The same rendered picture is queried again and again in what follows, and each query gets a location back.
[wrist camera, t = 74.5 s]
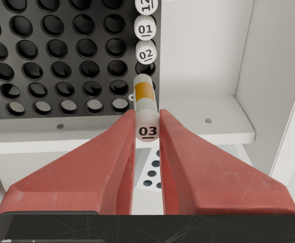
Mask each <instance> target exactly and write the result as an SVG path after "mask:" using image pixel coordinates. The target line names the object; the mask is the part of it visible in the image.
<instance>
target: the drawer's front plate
mask: <svg viewBox="0 0 295 243"><path fill-rule="evenodd" d="M234 96H235V98H236V100H237V101H238V103H239V105H240V107H241V108H242V110H243V112H244V114H245V115H246V117H247V119H248V120H249V122H250V124H251V125H252V127H253V129H254V130H255V138H254V142H253V143H250V144H242V145H243V147H244V149H245V151H246V153H247V155H248V157H249V159H250V161H251V164H252V166H253V167H254V168H256V169H257V170H259V171H261V172H263V173H265V174H267V175H268V176H270V177H272V178H274V179H275V180H277V181H279V182H281V183H282V184H284V185H285V186H286V185H287V184H288V183H289V181H290V179H291V176H292V174H293V171H294V169H295V0H254V3H253V8H252V13H251V18H250V23H249V27H248V32H247V37H246V42H245V47H244V52H243V57H242V62H241V68H240V73H239V78H238V83H237V88H236V93H235V95H234Z"/></svg>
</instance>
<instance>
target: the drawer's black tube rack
mask: <svg viewBox="0 0 295 243"><path fill-rule="evenodd" d="M93 99H95V100H98V101H100V102H101V103H102V107H101V108H99V109H92V108H90V107H89V106H88V105H87V102H88V101H90V100H93ZM116 99H124V100H126V101H127V103H128V105H127V106H126V107H124V108H116V107H114V106H113V104H112V103H113V101H114V100H116ZM66 100H69V101H72V102H74V103H75V104H76V106H77V108H76V109H74V110H67V109H65V108H63V106H62V104H61V103H62V102H63V101H66ZM133 100H134V94H133V91H132V65H131V39H130V14H129V0H0V120H3V119H29V118H56V117H82V116H109V115H123V114H124V113H125V112H126V111H128V110H130V109H133ZM39 101H43V102H46V103H47V104H49V106H50V107H51V109H50V110H49V111H42V110H40V109H38V108H37V107H36V102H39ZM12 102H16V103H19V104H21V105H22V106H23V107H24V109H25V111H23V112H17V111H14V110H13V109H11V107H10V103H12Z"/></svg>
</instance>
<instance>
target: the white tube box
mask: <svg viewBox="0 0 295 243"><path fill-rule="evenodd" d="M215 146H217V147H219V148H221V149H222V150H224V151H226V152H228V153H229V154H231V155H233V156H235V157H236V158H238V159H240V157H239V155H238V153H237V150H236V148H235V146H234V144H227V145H215ZM240 160H241V159H240ZM134 180H135V188H137V189H143V190H149V191H155V192H161V175H160V149H159V147H158V148H142V151H141V153H140V156H139V158H138V161H137V163H136V166H135V175H134Z"/></svg>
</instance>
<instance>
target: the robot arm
mask: <svg viewBox="0 0 295 243"><path fill-rule="evenodd" d="M135 149H136V137H135V109H130V110H128V111H126V112H125V113H124V114H123V115H122V116H121V117H120V118H119V119H118V120H117V121H116V122H115V123H114V124H113V125H112V126H111V127H109V128H108V129H107V130H106V131H104V132H103V133H101V134H100V135H98V136H96V137H94V138H93V139H91V140H89V141H87V142H86V143H84V144H82V145H80V146H79V147H77V148H75V149H73V150H72V151H70V152H68V153H66V154H65V155H63V156H61V157H59V158H58V159H56V160H54V161H52V162H51V163H49V164H47V165H45V166H44V167H42V168H40V169H39V170H37V171H35V172H33V173H31V174H29V175H28V176H26V177H24V178H22V179H21V180H19V181H17V182H15V183H14V184H12V185H10V187H9V188H8V190H7V192H6V194H5V196H4V198H3V200H2V202H1V204H0V243H295V203H294V201H293V199H292V197H291V195H290V193H289V191H288V189H287V187H286V186H285V185H284V184H282V183H281V182H279V181H277V180H275V179H274V178H272V177H270V176H268V175H267V174H265V173H263V172H261V171H259V170H257V169H256V168H254V167H252V166H250V165H249V164H247V163H245V162H243V161H242V160H240V159H238V158H236V157H235V156H233V155H231V154H229V153H228V152H226V151H224V150H222V149H221V148H219V147H217V146H215V145H214V144H212V143H210V142H208V141H207V140H205V139H203V138H201V137H200V136H198V135H196V134H194V133H193V132H191V131H190V130H188V129H187V128H186V127H185V126H184V125H183V124H182V123H181V122H180V121H178V120H177V119H176V118H175V117H174V116H173V115H172V114H171V113H170V112H169V111H168V110H166V109H160V137H159V149H160V175H161V192H162V204H163V215H132V203H133V191H134V175H135Z"/></svg>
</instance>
